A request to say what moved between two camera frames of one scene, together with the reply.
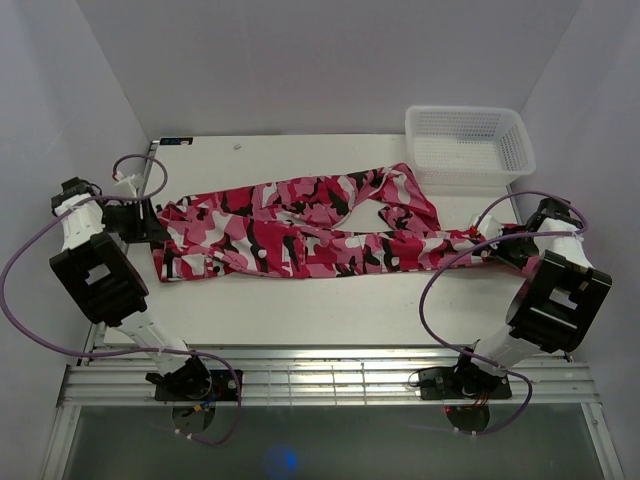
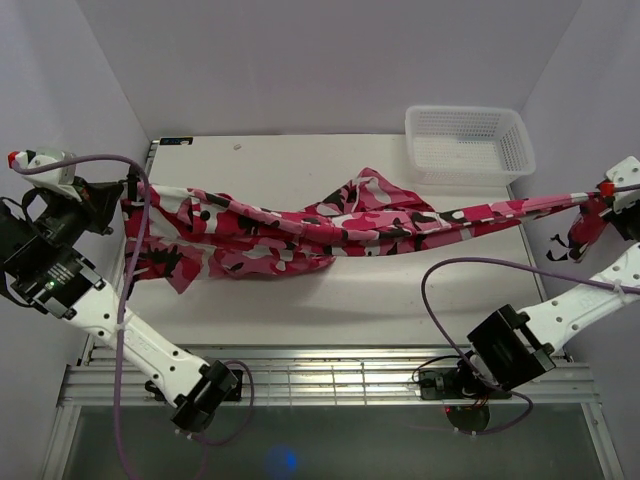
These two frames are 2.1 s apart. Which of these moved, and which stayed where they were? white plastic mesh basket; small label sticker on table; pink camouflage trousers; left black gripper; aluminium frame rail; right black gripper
Moved: left black gripper; pink camouflage trousers; right black gripper
Stayed: white plastic mesh basket; small label sticker on table; aluminium frame rail
